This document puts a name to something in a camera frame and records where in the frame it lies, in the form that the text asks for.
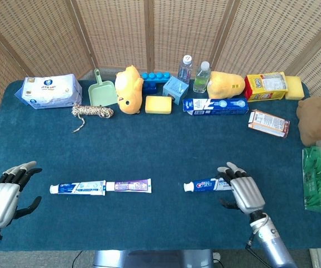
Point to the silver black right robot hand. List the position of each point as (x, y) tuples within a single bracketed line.
[(246, 192)]

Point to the blue red-logo toothpaste tube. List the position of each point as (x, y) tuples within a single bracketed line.
[(205, 185)]

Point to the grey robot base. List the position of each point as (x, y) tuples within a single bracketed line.
[(149, 259)]

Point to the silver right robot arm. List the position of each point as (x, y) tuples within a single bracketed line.
[(274, 245)]

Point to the blue white toothpaste tube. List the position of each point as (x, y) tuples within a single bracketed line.
[(76, 187)]

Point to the blue toothpaste carton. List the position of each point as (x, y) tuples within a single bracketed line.
[(216, 107)]

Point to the purple toothpaste tube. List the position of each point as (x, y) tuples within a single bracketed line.
[(132, 185)]

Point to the orange white carton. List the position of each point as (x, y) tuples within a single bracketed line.
[(269, 123)]

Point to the teal table cloth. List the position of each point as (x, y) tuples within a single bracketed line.
[(160, 145)]

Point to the brown plush toy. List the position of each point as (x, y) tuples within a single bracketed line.
[(316, 120)]

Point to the yellow red snack box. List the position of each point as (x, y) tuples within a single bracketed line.
[(263, 89)]

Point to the yellow plush toy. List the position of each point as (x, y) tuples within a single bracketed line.
[(225, 85)]

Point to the white blue tissue pack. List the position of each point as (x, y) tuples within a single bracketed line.
[(48, 92)]

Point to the yellow sponge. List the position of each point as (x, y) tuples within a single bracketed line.
[(158, 104), (294, 88)]

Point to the bottle with green liquid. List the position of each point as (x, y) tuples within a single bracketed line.
[(201, 81)]

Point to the light blue small box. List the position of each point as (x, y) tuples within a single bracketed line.
[(174, 89)]

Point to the clear water bottle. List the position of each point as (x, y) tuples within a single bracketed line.
[(184, 71)]

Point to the green plastic dustpan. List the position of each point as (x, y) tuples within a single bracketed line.
[(103, 95)]

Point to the blue building block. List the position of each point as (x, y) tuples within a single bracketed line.
[(149, 83)]

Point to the yellow duck plush with face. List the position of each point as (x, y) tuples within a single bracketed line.
[(129, 92)]

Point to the woven rattan folding screen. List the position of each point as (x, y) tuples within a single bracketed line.
[(177, 28)]

